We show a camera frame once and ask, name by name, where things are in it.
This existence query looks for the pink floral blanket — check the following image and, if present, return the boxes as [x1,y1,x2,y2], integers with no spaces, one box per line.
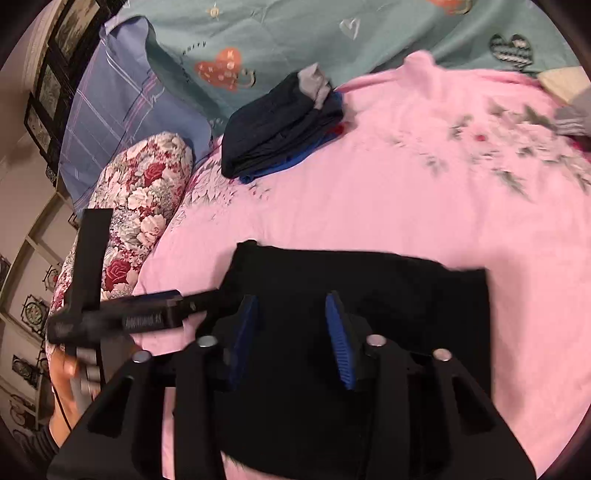
[131,50,591,480]

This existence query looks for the teal bed sheet with hearts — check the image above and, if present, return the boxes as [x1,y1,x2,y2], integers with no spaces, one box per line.
[104,0,583,136]

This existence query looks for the grey cloth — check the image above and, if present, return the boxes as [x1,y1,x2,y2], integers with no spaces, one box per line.
[551,88,591,151]

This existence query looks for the folded dark navy garment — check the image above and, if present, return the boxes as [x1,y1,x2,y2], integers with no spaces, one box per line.
[221,62,345,182]

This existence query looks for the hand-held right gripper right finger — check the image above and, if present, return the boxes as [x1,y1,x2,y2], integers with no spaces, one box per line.
[325,292,537,480]

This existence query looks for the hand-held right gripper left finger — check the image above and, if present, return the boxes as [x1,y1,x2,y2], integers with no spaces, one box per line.
[46,295,260,480]

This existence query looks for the blue plaid pillow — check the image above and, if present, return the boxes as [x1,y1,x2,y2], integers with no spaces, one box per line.
[58,16,214,209]

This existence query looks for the black framed wall pictures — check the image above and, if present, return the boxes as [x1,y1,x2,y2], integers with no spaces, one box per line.
[23,0,129,186]

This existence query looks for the folded blue garment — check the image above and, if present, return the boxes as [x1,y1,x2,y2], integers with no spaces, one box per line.
[239,90,346,185]

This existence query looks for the white lattice cabinet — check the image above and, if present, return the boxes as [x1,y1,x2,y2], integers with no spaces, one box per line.
[0,185,80,446]

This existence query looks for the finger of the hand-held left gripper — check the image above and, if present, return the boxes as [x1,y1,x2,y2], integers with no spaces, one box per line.
[178,287,232,320]

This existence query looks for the red and white floral pillow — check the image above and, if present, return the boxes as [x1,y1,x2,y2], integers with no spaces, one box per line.
[48,131,195,356]

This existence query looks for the person's left hand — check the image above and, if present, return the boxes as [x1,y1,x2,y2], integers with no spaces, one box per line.
[50,354,101,435]

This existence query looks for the black pants with smiley patch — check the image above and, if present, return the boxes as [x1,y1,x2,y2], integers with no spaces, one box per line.
[221,239,493,480]

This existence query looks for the cream cloth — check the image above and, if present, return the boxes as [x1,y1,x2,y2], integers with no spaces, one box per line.
[538,66,588,105]

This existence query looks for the person's left forearm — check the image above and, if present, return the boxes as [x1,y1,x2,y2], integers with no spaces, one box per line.
[27,418,70,463]

